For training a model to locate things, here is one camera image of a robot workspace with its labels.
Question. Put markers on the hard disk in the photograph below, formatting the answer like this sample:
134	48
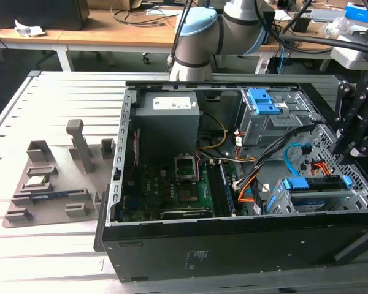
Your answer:
296	183

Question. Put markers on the black PC case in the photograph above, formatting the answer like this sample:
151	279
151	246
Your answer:
233	254

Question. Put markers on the black box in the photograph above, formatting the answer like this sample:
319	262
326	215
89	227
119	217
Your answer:
43	13

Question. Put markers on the green motherboard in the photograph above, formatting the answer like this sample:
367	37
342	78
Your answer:
205	193

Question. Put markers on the black graphics card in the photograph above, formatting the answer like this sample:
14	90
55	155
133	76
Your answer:
184	212

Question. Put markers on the grey parts rack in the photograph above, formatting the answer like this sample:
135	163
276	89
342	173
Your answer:
73	183

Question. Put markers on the black RAM slot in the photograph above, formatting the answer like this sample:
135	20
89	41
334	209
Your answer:
227	190
214	190

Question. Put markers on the silver CPU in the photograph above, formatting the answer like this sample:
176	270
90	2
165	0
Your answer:
35	181

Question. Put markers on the blue and white box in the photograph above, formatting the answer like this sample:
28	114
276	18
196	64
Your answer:
360	10

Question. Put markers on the grey metal drive cage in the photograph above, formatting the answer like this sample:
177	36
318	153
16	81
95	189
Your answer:
273	128

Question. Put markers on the grey power supply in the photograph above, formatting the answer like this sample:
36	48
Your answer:
168	128

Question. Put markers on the grey metal disk bay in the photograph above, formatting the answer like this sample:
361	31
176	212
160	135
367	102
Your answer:
355	199

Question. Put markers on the pale grey wrist camera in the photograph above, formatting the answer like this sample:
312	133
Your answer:
346	55

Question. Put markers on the black tower computer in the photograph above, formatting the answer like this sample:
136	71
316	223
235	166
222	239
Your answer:
268	27

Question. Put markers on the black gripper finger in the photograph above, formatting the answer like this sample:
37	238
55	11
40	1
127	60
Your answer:
365	147
343	104

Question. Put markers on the blue RAM stick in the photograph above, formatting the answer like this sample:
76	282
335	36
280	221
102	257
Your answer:
49	195

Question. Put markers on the CPU socket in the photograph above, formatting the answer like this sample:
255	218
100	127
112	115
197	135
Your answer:
188	196

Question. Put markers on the wooden desk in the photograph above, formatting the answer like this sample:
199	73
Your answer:
110	35

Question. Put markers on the crumpled white paper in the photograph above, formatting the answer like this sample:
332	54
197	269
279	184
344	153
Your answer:
27	29

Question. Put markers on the thin locking lever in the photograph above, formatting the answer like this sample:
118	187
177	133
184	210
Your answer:
198	168

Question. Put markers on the flat grey box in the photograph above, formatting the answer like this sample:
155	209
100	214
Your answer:
328	13

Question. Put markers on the clear plastic bag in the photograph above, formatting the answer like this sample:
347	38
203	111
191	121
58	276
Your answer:
334	27

